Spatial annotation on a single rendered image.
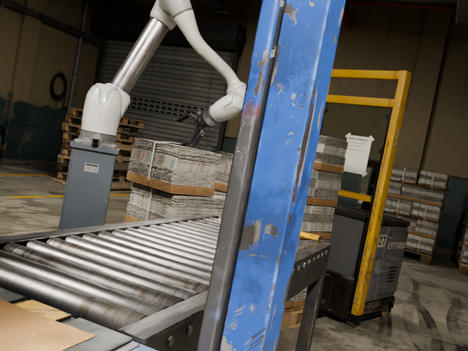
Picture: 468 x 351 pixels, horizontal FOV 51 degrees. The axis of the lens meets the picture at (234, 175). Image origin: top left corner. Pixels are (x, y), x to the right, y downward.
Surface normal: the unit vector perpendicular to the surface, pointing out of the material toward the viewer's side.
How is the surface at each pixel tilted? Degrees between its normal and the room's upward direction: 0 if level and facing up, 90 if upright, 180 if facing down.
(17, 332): 0
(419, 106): 90
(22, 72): 90
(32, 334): 0
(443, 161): 90
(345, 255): 90
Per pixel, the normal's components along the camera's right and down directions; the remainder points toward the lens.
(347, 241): -0.68, -0.09
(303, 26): -0.39, -0.02
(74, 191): 0.21, 0.09
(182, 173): 0.72, 0.17
